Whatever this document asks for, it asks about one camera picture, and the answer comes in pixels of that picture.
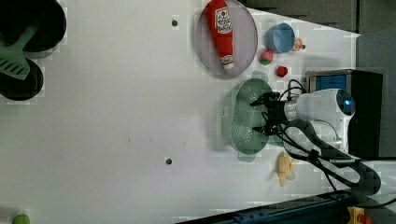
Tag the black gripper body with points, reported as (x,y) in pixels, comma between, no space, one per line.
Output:
(274,116)

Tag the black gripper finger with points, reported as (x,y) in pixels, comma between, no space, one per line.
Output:
(261,129)
(260,101)

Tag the green plastic strainer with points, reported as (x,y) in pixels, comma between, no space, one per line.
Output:
(239,117)

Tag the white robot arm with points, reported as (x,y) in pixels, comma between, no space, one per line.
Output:
(313,128)

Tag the red strawberry toy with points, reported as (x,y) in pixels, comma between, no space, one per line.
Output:
(281,71)

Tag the yellow banana toy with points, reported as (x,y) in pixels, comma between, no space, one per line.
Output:
(284,168)

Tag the pink strawberry toy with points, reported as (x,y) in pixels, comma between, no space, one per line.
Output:
(266,57)

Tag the blue bowl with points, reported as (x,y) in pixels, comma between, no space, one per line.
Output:
(280,38)

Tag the orange slice toy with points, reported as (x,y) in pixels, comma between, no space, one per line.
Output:
(298,44)

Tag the grey oval plate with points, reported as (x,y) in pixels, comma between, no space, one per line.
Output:
(245,42)

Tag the black toaster oven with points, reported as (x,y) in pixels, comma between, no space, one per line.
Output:
(363,131)

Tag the red ketchup bottle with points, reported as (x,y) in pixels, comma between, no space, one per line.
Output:
(221,29)

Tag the yellow emergency button box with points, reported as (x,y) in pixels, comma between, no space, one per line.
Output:
(358,216)

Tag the small black pan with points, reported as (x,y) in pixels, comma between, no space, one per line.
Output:
(21,90)

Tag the green spatula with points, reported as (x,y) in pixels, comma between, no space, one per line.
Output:
(12,60)

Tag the green ball toy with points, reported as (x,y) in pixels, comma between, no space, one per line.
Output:
(21,219)

